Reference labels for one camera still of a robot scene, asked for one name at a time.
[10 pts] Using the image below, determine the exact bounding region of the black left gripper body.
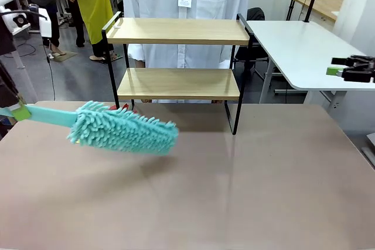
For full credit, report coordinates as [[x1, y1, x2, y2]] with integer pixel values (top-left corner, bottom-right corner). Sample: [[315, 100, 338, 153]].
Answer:
[[0, 17, 17, 57]]

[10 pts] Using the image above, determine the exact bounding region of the teal microfiber duster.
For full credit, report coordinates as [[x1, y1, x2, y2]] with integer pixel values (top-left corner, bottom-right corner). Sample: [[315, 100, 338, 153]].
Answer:
[[0, 100, 179, 157]]

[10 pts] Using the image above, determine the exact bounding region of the green floor mat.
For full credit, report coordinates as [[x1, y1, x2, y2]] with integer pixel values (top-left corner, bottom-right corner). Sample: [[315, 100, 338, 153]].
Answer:
[[48, 50, 79, 63]]

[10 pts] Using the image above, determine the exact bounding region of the wooden background table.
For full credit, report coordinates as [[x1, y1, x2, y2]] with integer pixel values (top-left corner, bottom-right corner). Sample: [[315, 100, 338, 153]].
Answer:
[[292, 0, 343, 22]]

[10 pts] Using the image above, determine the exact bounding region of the white side table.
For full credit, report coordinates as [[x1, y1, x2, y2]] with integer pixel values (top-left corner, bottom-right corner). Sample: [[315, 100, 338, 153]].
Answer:
[[245, 20, 375, 116]]

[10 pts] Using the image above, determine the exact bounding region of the black office chair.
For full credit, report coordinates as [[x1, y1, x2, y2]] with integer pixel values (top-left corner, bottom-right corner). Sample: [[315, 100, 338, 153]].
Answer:
[[234, 7, 282, 87]]

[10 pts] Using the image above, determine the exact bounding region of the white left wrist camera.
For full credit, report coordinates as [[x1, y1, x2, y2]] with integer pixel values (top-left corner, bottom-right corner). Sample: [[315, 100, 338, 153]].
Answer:
[[28, 3, 53, 39]]

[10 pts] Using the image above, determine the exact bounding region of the grey metal table rail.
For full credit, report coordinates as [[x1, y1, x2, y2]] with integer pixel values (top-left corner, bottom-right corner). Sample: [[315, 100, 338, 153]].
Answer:
[[360, 132, 375, 170]]

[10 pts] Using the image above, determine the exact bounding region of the two-tier wooden shelf black frame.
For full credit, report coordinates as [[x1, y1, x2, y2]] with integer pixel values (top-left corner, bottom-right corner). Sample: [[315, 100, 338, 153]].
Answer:
[[101, 11, 250, 136]]

